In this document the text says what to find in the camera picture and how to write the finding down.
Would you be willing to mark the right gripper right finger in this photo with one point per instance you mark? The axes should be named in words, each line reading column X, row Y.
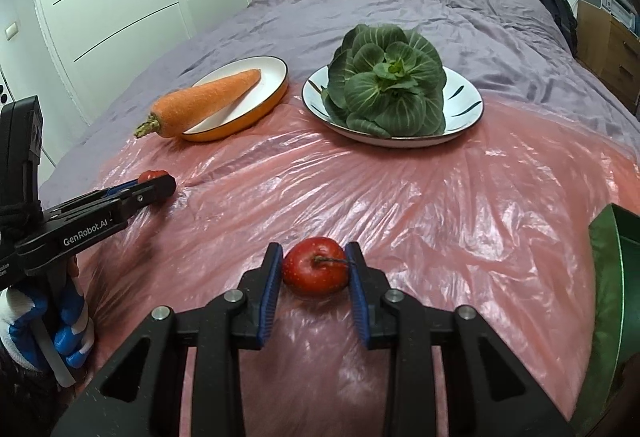
column 489, row 392

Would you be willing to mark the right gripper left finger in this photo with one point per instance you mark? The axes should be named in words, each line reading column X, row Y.
column 138, row 391

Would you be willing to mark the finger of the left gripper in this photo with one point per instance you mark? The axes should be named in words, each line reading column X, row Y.
column 127, row 199
column 80, row 207

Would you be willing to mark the small red fruit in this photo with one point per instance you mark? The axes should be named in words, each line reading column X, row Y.
column 150, row 175

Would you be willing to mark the red apple with stem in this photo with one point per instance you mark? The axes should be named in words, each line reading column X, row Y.
column 316, row 268

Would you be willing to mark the left gloved hand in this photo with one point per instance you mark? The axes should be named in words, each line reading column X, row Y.
column 39, row 319

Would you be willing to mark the orange carrot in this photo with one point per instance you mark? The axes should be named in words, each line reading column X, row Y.
column 177, row 112

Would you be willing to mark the orange rimmed plate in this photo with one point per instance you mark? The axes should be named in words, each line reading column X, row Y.
column 251, row 107

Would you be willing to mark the pink plastic sheet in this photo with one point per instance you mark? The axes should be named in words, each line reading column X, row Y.
column 497, row 219

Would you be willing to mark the green metal tray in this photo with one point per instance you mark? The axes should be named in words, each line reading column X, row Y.
column 614, row 239

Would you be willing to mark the green leafy cabbage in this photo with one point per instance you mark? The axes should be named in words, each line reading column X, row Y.
column 386, row 82

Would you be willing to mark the white patterned plate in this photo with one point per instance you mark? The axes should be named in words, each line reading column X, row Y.
column 463, row 108

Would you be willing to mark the wooden nightstand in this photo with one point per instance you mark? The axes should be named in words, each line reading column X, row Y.
column 610, row 51

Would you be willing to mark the black backpack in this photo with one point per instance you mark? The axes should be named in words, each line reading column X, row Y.
column 564, row 19

